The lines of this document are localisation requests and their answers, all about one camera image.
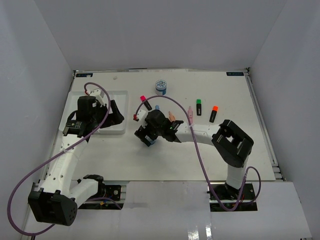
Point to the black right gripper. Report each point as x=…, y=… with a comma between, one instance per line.
x=142, y=132

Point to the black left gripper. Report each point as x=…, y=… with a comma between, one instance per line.
x=116, y=116

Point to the pink black highlighter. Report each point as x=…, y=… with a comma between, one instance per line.
x=146, y=103

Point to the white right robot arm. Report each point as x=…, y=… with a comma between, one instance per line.
x=231, y=142

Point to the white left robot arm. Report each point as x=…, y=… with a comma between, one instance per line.
x=56, y=202

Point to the orange correction tape pen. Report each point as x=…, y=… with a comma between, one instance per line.
x=171, y=116

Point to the pink correction tape pen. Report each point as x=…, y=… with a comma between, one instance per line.
x=190, y=115

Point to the black label sticker left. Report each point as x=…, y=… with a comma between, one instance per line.
x=84, y=75

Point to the black label sticker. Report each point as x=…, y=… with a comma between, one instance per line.
x=84, y=75
x=234, y=73

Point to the green black highlighter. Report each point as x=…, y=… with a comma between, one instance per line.
x=198, y=107

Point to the orange black highlighter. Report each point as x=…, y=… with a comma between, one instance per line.
x=213, y=114

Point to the black label sticker right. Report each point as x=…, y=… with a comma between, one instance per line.
x=234, y=73

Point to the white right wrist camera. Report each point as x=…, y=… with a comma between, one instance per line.
x=140, y=116

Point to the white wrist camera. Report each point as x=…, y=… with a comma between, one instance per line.
x=99, y=95
x=140, y=116

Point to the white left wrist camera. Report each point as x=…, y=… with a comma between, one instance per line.
x=99, y=95

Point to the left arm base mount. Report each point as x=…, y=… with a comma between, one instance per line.
x=105, y=199

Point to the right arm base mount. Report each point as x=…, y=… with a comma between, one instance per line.
x=229, y=197

